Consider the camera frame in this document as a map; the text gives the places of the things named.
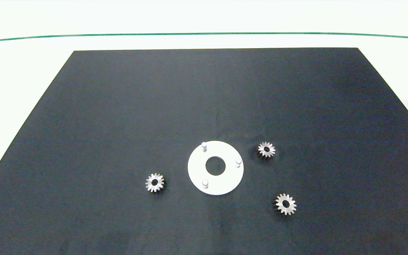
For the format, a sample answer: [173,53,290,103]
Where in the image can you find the small steel planetary gear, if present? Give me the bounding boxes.
[257,142,276,158]
[145,173,166,193]
[275,193,297,216]

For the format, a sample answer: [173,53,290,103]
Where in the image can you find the round white pinned carrier plate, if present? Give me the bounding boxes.
[187,141,244,196]

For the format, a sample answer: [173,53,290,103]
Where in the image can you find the dark rectangular work mat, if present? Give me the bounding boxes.
[0,47,408,255]

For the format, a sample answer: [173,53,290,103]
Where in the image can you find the thin green tape strip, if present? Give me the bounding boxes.
[0,33,408,43]

